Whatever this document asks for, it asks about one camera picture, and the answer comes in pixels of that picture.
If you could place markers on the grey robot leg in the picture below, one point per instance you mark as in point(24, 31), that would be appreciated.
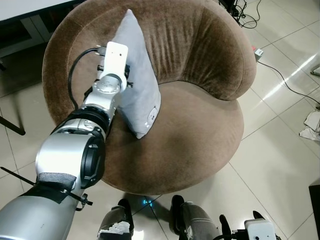
point(116, 225)
point(195, 222)

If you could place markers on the grey right robot leg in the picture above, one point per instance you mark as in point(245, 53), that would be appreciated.
point(195, 222)

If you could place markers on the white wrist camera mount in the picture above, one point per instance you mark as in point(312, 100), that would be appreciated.
point(259, 231)
point(115, 57)

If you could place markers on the grey square pillow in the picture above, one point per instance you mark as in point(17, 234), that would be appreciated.
point(142, 85)

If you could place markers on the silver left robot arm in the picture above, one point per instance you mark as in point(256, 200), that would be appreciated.
point(65, 155)

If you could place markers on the grey power box with red switch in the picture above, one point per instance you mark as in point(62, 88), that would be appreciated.
point(258, 54)

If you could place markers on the grey left robot leg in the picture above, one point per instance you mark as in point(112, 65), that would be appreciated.
point(116, 225)

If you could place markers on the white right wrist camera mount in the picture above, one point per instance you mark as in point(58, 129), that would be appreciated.
point(259, 231)

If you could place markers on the white crumpled cloth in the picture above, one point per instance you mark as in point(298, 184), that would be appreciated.
point(312, 127)

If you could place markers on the white table with black legs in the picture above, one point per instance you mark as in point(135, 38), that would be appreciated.
point(20, 7)

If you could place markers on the metal chair leg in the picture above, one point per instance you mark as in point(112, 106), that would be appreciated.
point(316, 62)

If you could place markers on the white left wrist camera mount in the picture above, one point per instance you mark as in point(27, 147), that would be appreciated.
point(115, 57)

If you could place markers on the brown velvet round sofa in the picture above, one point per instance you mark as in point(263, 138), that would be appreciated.
point(200, 130)

